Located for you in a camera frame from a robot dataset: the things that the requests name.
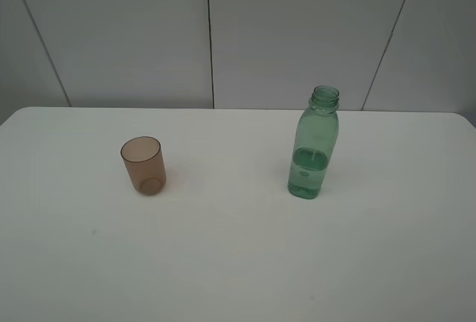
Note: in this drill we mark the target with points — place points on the green transparent plastic bottle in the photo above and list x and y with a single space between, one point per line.
315 139

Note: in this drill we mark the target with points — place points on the translucent pink plastic cup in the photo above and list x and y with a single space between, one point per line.
143 160

